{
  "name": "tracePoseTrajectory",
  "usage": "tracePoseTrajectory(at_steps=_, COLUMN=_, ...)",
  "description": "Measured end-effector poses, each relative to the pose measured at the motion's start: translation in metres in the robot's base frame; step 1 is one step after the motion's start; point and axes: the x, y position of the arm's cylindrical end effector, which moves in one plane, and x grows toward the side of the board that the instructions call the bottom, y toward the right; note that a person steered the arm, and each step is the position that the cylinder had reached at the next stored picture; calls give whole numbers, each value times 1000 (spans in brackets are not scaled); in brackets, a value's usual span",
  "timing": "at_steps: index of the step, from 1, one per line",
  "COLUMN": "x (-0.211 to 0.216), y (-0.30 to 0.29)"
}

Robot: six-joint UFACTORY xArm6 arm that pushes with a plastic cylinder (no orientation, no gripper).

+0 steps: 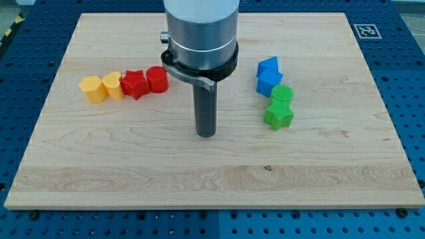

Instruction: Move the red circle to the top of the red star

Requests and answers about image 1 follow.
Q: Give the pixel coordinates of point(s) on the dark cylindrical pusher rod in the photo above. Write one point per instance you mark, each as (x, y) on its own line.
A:
(205, 110)

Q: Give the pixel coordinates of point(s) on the black mounting flange with clamp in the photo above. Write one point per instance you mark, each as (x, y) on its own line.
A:
(202, 78)

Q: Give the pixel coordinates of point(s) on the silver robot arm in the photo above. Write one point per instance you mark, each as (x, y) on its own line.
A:
(202, 50)

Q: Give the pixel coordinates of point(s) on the red star block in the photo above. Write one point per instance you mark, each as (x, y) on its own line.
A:
(134, 84)

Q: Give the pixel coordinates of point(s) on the green star block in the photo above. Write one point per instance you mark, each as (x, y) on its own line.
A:
(278, 114)

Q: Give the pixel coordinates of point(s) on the red cylinder block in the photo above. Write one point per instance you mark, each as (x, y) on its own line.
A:
(157, 79)

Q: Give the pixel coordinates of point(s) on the blue cube block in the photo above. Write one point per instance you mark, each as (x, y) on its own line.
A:
(267, 80)

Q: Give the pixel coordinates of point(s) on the blue triangle block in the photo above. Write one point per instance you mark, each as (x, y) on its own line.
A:
(271, 63)

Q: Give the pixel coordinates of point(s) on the green cylinder block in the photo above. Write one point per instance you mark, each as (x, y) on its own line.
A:
(281, 93)

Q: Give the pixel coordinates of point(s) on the yellow heart block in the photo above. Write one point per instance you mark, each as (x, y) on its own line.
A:
(112, 83)

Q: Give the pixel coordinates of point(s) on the wooden board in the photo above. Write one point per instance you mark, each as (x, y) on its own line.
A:
(341, 150)

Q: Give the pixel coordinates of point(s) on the yellow hexagon block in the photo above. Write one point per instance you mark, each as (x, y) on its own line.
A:
(93, 89)

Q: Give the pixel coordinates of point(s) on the fiducial marker tag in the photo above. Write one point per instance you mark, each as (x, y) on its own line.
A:
(367, 31)

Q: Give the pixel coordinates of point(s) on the black yellow hazard tape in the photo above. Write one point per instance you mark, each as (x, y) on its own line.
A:
(12, 30)

